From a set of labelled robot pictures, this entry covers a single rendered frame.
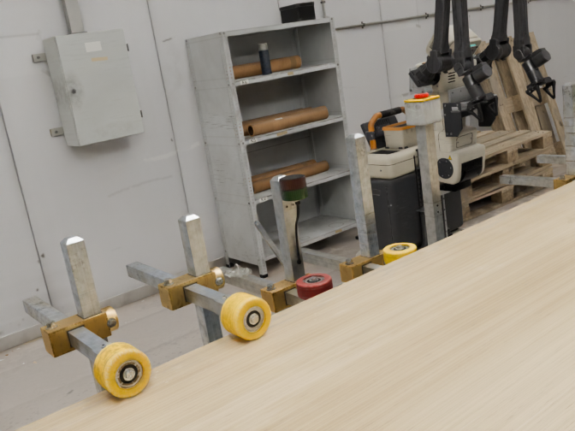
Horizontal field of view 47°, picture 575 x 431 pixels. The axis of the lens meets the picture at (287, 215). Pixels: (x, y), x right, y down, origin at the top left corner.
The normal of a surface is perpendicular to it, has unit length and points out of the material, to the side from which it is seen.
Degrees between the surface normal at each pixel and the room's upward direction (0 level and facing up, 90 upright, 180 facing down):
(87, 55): 90
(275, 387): 0
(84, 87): 90
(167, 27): 90
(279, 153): 90
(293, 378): 0
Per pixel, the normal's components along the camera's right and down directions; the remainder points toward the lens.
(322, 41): -0.78, 0.27
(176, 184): 0.61, 0.11
